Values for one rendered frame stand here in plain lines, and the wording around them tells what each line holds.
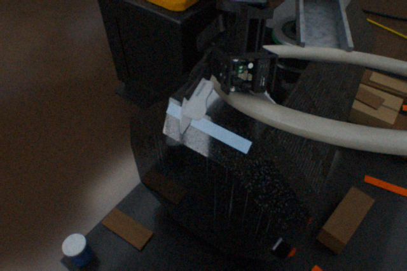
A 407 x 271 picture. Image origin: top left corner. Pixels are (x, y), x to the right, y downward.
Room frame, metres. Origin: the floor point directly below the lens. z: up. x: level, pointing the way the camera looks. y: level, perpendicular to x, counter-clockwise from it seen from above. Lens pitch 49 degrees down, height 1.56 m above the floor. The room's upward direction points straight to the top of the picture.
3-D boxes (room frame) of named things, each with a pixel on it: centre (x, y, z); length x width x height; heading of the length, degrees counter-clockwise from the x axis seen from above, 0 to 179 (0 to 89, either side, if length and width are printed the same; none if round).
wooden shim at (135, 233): (0.72, 0.39, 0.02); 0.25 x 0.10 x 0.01; 57
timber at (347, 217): (0.74, -0.66, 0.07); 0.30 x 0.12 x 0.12; 138
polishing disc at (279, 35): (1.11, -0.35, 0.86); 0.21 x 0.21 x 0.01
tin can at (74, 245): (0.58, 0.58, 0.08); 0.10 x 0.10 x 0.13
